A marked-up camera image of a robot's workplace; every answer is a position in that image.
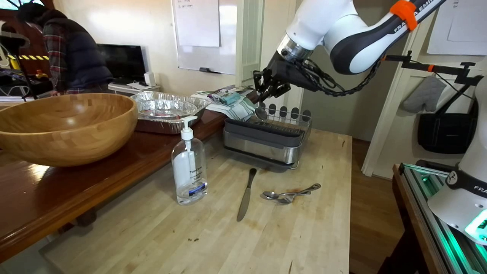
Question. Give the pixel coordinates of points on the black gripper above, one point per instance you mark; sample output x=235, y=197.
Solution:
x=278, y=79

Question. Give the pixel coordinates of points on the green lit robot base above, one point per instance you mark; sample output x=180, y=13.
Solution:
x=446, y=226

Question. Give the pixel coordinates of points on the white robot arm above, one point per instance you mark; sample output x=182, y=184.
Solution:
x=352, y=45

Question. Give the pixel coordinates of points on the grey dish rack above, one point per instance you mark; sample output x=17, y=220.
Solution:
x=265, y=141

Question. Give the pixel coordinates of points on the silver small spoon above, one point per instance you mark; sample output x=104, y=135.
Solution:
x=282, y=199

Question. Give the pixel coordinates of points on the silver table knife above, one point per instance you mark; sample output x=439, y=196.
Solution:
x=246, y=197

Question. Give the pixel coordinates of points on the grey utensil caddy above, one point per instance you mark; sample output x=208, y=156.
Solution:
x=293, y=118

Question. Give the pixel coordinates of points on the striped folded towel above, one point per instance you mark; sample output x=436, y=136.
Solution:
x=227, y=101

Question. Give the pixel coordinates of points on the clear hand sanitizer bottle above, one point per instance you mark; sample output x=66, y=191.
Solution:
x=189, y=167

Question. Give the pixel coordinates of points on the aluminium foil tray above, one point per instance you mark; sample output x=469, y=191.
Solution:
x=163, y=114

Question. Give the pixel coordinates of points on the black monitor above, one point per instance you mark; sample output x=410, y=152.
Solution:
x=125, y=63

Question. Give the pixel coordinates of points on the grey oven mitt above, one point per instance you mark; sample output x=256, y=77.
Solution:
x=425, y=97

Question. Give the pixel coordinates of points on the black hanging bag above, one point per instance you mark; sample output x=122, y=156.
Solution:
x=448, y=133

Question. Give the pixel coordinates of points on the person in dark vest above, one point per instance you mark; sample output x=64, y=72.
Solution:
x=74, y=57

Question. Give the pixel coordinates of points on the large wooden bowl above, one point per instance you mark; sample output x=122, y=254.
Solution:
x=69, y=130

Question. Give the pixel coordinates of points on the dark wooden side table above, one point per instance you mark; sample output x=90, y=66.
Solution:
x=122, y=209

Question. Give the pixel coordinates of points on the white wall whiteboard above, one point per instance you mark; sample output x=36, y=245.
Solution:
x=206, y=36

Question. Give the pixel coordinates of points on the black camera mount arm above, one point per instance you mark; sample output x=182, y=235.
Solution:
x=462, y=77

